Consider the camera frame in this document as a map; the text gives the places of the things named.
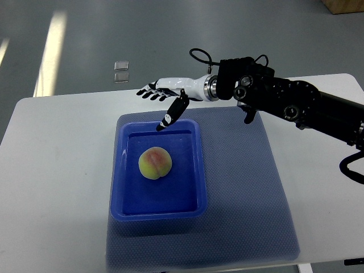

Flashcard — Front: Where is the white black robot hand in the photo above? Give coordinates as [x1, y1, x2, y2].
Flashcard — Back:
[136, 76, 218, 131]

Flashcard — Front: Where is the green pink peach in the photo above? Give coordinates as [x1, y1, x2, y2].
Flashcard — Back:
[138, 147, 172, 180]

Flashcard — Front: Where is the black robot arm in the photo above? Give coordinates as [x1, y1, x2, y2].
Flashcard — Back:
[137, 57, 363, 151]

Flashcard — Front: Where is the lower metal floor plate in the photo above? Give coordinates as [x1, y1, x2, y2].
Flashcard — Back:
[114, 72, 129, 83]

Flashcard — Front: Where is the metal floor plate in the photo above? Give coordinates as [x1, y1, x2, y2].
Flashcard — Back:
[114, 72, 129, 83]
[114, 61, 129, 71]

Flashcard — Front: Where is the upper metal floor plate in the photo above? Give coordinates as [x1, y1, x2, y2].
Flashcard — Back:
[114, 61, 129, 71]

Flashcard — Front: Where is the blue plastic tray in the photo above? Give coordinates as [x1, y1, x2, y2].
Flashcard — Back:
[110, 119, 208, 222]

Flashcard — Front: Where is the blue grey textured mat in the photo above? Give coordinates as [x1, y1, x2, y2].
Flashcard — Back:
[106, 106, 300, 272]

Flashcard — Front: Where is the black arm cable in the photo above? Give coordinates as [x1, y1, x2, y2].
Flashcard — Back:
[339, 150, 364, 183]

